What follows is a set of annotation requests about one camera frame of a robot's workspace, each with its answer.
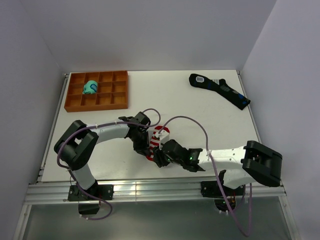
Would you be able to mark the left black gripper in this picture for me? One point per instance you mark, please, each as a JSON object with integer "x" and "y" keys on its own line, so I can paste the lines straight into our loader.
{"x": 143, "y": 148}

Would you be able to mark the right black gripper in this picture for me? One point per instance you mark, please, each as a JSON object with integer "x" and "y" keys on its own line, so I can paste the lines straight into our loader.
{"x": 158, "y": 158}

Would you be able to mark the red white striped sock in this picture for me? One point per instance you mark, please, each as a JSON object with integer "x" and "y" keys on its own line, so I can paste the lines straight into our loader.
{"x": 153, "y": 142}

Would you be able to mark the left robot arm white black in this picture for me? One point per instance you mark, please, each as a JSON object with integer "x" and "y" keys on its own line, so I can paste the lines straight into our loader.
{"x": 77, "y": 144}

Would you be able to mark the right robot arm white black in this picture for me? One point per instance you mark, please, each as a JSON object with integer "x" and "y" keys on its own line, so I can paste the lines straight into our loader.
{"x": 239, "y": 166}

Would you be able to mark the orange compartment tray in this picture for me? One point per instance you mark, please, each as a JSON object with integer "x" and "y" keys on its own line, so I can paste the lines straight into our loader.
{"x": 112, "y": 92}

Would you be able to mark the rolled teal sock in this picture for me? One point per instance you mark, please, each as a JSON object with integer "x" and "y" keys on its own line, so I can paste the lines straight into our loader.
{"x": 91, "y": 87}

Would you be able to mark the black blue patterned sock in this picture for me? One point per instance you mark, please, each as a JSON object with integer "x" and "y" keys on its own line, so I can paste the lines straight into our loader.
{"x": 221, "y": 87}

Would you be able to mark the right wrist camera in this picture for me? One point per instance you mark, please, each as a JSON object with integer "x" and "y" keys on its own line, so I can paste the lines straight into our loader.
{"x": 163, "y": 137}

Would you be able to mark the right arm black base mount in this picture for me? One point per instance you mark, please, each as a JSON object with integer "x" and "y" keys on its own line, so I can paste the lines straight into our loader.
{"x": 210, "y": 189}

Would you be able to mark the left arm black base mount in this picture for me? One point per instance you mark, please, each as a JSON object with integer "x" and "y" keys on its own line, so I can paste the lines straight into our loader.
{"x": 90, "y": 201}

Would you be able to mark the aluminium table frame rail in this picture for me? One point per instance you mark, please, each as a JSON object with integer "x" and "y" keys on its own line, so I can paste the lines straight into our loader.
{"x": 195, "y": 118}

